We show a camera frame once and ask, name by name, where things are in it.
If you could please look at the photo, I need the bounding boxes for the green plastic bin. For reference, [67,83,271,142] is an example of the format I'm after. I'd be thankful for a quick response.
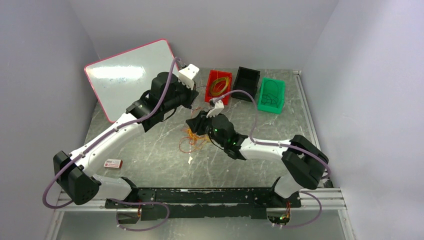
[257,77,286,115]

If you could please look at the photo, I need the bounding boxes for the black plastic bin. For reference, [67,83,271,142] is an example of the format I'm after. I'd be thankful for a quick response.
[232,66,261,98]

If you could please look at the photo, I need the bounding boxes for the yellow green coiled cable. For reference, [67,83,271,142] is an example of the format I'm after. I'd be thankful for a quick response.
[210,76,231,97]

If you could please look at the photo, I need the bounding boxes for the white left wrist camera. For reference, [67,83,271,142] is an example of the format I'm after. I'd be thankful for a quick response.
[178,64,200,90]

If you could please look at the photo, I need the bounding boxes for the small red white box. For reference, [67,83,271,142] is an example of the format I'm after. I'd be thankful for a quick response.
[103,159,123,169]

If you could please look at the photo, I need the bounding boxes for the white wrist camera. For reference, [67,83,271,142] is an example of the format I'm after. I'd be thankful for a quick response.
[206,100,225,118]
[178,64,200,90]

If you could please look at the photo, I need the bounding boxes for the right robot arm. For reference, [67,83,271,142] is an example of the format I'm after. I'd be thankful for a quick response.
[186,110,329,207]

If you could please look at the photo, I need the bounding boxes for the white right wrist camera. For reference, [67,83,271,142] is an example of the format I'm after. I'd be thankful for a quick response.
[206,100,225,118]

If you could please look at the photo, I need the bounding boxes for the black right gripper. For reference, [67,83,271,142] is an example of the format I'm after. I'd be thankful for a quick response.
[185,109,226,148]

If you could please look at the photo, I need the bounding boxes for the orange yellow tangled cables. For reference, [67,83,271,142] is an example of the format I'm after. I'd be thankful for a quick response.
[179,125,213,154]

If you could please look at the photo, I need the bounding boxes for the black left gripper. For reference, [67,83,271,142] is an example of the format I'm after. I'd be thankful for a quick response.
[162,77,200,113]

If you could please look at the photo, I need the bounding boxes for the aluminium rail frame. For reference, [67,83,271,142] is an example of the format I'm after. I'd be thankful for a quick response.
[44,70,357,240]

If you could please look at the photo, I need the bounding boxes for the red plastic bin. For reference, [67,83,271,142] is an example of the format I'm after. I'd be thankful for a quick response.
[204,70,233,102]

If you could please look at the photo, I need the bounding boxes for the pink framed whiteboard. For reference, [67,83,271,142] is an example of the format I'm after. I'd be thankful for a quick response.
[84,38,174,123]

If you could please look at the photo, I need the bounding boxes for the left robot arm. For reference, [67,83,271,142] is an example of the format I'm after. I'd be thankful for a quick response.
[53,66,199,208]

